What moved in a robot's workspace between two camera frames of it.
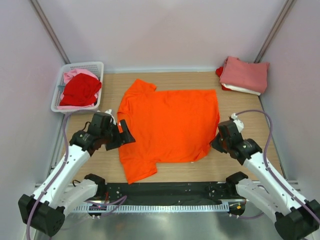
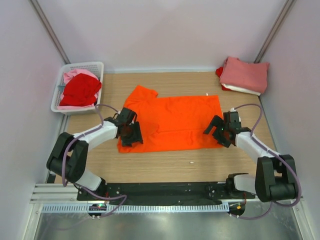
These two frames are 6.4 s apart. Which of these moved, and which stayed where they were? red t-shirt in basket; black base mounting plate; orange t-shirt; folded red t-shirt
Moved: orange t-shirt
Stayed: black base mounting plate; folded red t-shirt; red t-shirt in basket
